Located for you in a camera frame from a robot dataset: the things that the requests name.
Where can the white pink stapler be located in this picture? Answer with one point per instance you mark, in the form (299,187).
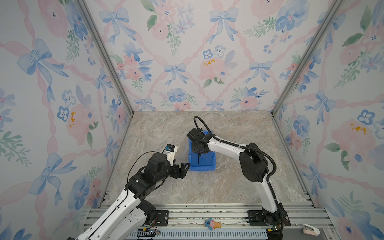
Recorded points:
(310,230)

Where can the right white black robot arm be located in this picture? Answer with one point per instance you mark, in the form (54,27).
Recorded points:
(256,166)

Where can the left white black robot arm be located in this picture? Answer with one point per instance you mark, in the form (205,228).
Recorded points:
(132,198)

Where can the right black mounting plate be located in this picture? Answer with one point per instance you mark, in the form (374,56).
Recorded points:
(263,218)

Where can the blue plastic bin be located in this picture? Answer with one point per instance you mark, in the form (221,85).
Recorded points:
(207,161)

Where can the ice cream cone toy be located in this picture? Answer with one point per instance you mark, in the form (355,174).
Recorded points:
(211,224)

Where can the black mounting plate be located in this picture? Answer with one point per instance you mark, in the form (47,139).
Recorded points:
(161,218)
(263,218)

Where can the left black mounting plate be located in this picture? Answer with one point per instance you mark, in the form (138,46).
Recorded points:
(161,218)

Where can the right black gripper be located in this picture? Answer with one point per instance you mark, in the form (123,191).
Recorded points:
(193,149)

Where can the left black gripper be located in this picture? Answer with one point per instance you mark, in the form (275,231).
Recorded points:
(176,174)

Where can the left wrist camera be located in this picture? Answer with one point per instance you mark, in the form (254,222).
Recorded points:
(170,151)

